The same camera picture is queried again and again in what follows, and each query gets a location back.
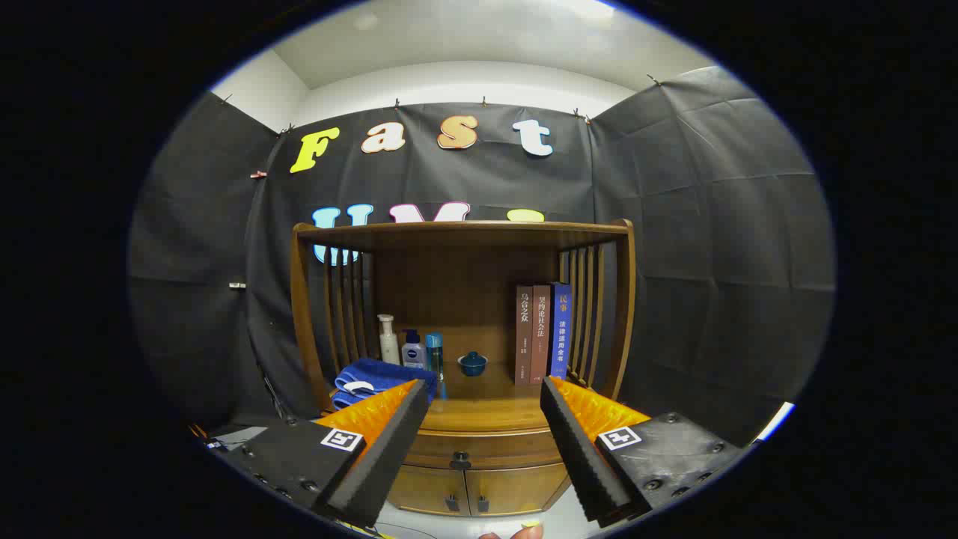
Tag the white pump bottle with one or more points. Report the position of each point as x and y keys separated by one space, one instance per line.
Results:
x=388 y=348

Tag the white bottle with blue cap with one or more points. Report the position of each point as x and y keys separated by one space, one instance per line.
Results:
x=413 y=355

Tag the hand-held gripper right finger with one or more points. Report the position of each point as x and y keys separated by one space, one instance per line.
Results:
x=580 y=457

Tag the blue book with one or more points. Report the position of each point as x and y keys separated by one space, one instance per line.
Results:
x=560 y=329

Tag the reddish brown book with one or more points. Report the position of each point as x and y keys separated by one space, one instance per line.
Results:
x=541 y=337

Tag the blue folded towel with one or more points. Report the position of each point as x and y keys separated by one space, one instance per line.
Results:
x=382 y=374

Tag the dark brown book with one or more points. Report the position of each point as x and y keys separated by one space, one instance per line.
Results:
x=523 y=337

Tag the wooden cabinet door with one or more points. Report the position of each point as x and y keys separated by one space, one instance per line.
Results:
x=524 y=486
x=423 y=486

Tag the wooden cabinet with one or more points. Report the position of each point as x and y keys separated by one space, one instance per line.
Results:
x=464 y=277

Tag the wooden countertop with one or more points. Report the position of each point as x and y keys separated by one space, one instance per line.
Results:
x=486 y=412

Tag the blue lidded teacup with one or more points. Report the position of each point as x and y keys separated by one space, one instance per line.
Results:
x=472 y=364

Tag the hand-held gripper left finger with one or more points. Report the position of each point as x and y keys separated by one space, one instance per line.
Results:
x=389 y=457

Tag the clear blue bottle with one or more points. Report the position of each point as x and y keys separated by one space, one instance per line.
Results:
x=434 y=352

